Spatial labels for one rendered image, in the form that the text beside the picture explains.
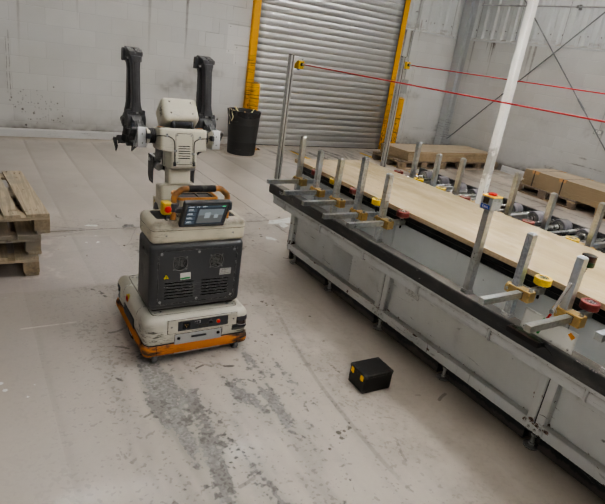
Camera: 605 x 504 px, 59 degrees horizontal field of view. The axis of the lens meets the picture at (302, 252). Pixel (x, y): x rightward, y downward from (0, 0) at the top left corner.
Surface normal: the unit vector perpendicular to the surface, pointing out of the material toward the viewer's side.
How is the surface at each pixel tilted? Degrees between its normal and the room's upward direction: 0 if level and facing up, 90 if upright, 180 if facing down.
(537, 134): 90
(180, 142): 82
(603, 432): 90
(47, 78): 90
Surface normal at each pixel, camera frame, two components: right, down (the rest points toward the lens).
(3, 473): 0.14, -0.92
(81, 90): 0.51, 0.37
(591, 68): -0.85, 0.07
